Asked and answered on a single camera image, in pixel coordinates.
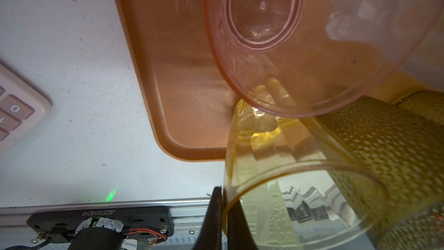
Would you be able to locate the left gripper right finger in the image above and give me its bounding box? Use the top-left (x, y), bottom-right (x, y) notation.
top-left (227, 200), bottom-right (258, 250)

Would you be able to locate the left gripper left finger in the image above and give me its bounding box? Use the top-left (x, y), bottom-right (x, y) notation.
top-left (193, 186), bottom-right (223, 250)

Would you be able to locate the yellow glass front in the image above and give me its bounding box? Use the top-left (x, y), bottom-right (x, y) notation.
top-left (222, 100), bottom-right (389, 250)

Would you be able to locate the dark olive glass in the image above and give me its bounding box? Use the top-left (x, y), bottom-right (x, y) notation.
top-left (318, 96), bottom-right (444, 250)

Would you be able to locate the pink glass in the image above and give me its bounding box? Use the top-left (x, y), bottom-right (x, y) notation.
top-left (204, 0), bottom-right (444, 118)

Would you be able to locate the orange rectangular tray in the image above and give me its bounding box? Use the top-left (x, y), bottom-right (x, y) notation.
top-left (106, 0), bottom-right (431, 162)

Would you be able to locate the pink white calculator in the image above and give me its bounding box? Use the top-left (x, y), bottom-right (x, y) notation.
top-left (1, 61), bottom-right (52, 155)

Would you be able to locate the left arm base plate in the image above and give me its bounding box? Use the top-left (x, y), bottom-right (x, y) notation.
top-left (26, 207), bottom-right (174, 244)

